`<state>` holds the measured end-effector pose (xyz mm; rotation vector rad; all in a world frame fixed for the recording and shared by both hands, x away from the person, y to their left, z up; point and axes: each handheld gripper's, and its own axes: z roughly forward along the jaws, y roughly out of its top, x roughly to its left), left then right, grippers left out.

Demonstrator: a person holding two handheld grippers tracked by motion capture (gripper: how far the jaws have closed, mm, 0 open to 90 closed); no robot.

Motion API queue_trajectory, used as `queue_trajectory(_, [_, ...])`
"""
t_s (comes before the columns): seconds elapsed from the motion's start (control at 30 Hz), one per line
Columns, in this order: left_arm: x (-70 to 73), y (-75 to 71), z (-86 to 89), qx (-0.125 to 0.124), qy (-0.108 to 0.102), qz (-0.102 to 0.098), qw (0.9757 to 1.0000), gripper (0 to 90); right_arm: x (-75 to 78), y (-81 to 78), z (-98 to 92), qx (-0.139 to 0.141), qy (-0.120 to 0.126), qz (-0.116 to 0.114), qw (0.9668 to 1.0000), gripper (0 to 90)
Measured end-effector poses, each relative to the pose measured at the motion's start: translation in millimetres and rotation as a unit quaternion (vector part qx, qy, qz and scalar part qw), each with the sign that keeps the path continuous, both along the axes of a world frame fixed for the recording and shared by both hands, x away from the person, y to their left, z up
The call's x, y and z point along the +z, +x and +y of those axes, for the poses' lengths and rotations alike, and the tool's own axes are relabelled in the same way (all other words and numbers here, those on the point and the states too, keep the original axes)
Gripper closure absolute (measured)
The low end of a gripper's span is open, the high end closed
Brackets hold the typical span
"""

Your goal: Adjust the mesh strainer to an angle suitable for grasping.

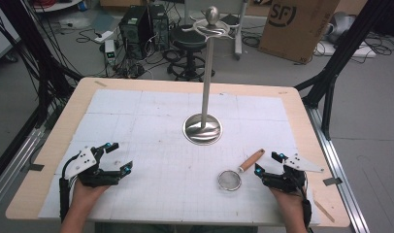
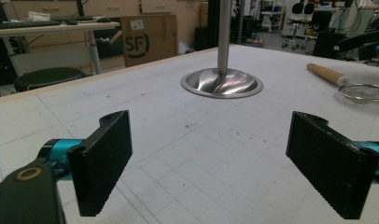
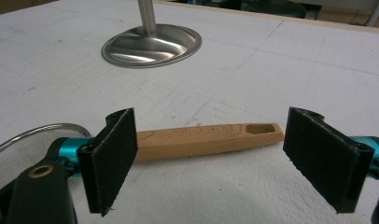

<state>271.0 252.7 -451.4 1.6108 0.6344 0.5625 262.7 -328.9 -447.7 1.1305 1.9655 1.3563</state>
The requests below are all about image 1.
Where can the brown cardboard box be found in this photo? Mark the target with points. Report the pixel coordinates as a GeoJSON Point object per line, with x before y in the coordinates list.
{"type": "Point", "coordinates": [295, 29]}

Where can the black metal frame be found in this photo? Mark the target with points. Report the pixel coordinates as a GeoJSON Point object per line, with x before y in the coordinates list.
{"type": "Point", "coordinates": [39, 64]}
{"type": "Point", "coordinates": [340, 64]}

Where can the black round stool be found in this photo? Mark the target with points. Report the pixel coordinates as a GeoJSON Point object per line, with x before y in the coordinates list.
{"type": "Point", "coordinates": [188, 45]}

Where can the grey rounded object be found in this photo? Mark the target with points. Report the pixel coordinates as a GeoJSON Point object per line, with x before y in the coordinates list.
{"type": "Point", "coordinates": [342, 22]}

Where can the person's left hand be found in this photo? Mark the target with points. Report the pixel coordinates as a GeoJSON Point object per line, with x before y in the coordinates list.
{"type": "Point", "coordinates": [85, 195]}

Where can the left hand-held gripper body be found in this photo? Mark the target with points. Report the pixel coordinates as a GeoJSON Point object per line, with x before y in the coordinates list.
{"type": "Point", "coordinates": [83, 161]}

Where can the black computer tower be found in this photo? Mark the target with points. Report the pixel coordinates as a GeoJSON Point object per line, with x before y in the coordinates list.
{"type": "Point", "coordinates": [135, 30]}
{"type": "Point", "coordinates": [159, 26]}

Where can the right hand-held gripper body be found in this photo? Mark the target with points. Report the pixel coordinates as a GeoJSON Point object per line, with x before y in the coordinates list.
{"type": "Point", "coordinates": [298, 165]}

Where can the white grid mat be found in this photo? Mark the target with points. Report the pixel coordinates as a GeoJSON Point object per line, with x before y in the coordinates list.
{"type": "Point", "coordinates": [169, 187]}

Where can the small white device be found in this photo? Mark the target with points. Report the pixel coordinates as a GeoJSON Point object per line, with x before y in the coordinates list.
{"type": "Point", "coordinates": [110, 51]}

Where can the silver metal utensil stand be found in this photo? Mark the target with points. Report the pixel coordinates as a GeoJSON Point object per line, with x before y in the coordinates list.
{"type": "Point", "coordinates": [207, 81]}

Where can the black tape piece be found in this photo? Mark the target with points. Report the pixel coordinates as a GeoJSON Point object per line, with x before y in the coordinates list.
{"type": "Point", "coordinates": [332, 181]}
{"type": "Point", "coordinates": [36, 167]}

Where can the aluminium rail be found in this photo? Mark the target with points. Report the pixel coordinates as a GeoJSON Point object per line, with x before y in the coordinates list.
{"type": "Point", "coordinates": [14, 168]}
{"type": "Point", "coordinates": [339, 174]}

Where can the white power strip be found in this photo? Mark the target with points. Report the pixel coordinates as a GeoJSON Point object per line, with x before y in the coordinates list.
{"type": "Point", "coordinates": [104, 36]}

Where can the person's right hand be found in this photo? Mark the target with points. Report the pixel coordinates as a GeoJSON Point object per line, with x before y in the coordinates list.
{"type": "Point", "coordinates": [288, 200]}

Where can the white stand pole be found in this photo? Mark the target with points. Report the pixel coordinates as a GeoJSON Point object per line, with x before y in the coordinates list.
{"type": "Point", "coordinates": [239, 32]}

